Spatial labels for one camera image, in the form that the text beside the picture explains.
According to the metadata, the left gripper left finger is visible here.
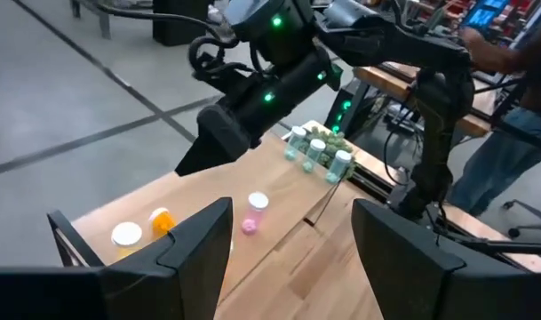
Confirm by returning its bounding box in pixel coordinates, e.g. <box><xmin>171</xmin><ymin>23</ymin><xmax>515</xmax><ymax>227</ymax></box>
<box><xmin>0</xmin><ymin>197</ymin><xmax>234</xmax><ymax>320</ymax></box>

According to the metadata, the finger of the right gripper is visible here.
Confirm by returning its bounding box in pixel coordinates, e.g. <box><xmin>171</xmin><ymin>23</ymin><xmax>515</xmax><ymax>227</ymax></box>
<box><xmin>174</xmin><ymin>104</ymin><xmax>253</xmax><ymax>177</ymax></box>

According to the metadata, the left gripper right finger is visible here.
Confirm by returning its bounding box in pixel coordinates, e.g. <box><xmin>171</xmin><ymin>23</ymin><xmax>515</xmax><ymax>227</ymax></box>
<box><xmin>352</xmin><ymin>198</ymin><xmax>541</xmax><ymax>320</ymax></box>

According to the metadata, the teal medicine bottle white cap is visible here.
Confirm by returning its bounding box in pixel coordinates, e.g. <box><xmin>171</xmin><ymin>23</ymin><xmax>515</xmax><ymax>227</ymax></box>
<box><xmin>324</xmin><ymin>148</ymin><xmax>354</xmax><ymax>186</ymax></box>
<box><xmin>301</xmin><ymin>138</ymin><xmax>327</xmax><ymax>174</ymax></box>
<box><xmin>283</xmin><ymin>125</ymin><xmax>307</xmax><ymax>162</ymax></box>

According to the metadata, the pale yellow medicine bottle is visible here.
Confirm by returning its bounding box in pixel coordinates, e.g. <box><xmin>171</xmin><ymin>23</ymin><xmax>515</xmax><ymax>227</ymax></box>
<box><xmin>110</xmin><ymin>221</ymin><xmax>144</xmax><ymax>261</ymax></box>

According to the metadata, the amber medicine bottle white cap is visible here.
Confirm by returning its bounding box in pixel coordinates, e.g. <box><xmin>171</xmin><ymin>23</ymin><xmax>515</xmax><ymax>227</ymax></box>
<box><xmin>148</xmin><ymin>206</ymin><xmax>178</xmax><ymax>239</ymax></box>

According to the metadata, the pink medicine bottle white cap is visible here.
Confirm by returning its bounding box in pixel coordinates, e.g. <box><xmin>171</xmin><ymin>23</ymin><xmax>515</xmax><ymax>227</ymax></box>
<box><xmin>241</xmin><ymin>191</ymin><xmax>270</xmax><ymax>236</ymax></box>

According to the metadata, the black computer tower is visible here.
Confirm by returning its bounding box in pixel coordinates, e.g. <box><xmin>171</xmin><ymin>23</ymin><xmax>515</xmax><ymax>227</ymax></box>
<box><xmin>325</xmin><ymin>77</ymin><xmax>365</xmax><ymax>140</ymax></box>

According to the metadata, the green plant in woven pot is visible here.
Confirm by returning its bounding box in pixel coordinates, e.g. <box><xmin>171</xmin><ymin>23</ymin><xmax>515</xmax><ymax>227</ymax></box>
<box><xmin>296</xmin><ymin>125</ymin><xmax>359</xmax><ymax>180</ymax></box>

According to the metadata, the wooden workbench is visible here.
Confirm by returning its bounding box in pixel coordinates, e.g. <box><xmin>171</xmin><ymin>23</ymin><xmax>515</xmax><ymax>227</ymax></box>
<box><xmin>353</xmin><ymin>64</ymin><xmax>493</xmax><ymax>138</ymax></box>

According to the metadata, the person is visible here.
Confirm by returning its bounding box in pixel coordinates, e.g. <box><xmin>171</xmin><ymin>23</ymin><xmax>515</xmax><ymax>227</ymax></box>
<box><xmin>447</xmin><ymin>24</ymin><xmax>541</xmax><ymax>219</ymax></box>

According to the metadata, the tablet with blue screen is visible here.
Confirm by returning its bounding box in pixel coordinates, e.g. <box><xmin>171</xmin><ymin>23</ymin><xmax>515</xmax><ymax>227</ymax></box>
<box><xmin>461</xmin><ymin>0</ymin><xmax>510</xmax><ymax>28</ymax></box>

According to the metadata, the wooden shelf black metal frame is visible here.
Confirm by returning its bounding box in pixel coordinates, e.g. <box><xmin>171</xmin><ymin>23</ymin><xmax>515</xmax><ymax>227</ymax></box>
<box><xmin>47</xmin><ymin>119</ymin><xmax>355</xmax><ymax>308</ymax></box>

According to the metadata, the black camera cable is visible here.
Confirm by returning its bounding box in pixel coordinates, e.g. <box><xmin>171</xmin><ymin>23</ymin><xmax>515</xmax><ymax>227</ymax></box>
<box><xmin>187</xmin><ymin>34</ymin><xmax>253</xmax><ymax>90</ymax></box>

